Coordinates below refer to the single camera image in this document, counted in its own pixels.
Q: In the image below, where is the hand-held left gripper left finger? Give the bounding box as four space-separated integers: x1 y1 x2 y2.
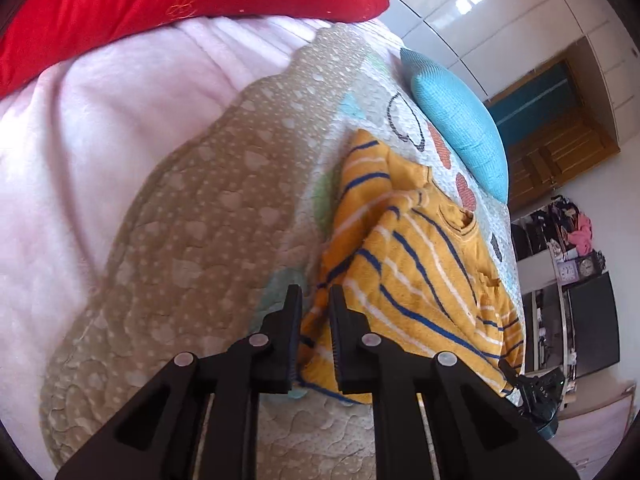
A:
55 284 305 480

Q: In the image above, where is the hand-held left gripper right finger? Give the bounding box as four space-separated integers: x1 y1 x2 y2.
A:
329 284 582 480

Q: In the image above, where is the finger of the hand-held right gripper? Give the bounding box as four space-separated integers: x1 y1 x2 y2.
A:
499 359 527 397

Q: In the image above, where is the yellow striped knit sweater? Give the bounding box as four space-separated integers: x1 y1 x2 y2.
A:
295 129 526 406

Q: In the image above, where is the light wooden dresser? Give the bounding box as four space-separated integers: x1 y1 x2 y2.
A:
550 380 638 480

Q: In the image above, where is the black cabinet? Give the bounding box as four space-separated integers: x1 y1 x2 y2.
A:
567 272 621 378

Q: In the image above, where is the cluttered storage shelf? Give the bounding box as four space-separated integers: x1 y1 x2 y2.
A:
510 195 608 286

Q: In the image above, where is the quilted dotted bed cover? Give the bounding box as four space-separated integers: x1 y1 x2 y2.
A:
40 22 526 480

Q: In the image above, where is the pink garment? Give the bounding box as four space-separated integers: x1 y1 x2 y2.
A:
570 212 596 256

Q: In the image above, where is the wooden door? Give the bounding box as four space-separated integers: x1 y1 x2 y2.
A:
505 107 621 206

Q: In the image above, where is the light blue pillow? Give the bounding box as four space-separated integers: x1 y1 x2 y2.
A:
400 47 510 204

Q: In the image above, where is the teal glass door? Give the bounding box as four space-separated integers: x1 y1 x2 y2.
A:
487 60 576 146

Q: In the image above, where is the red patterned pillow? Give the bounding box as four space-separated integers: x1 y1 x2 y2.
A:
0 0 391 98

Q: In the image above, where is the white glossy wardrobe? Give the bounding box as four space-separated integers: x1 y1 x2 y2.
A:
345 0 636 146

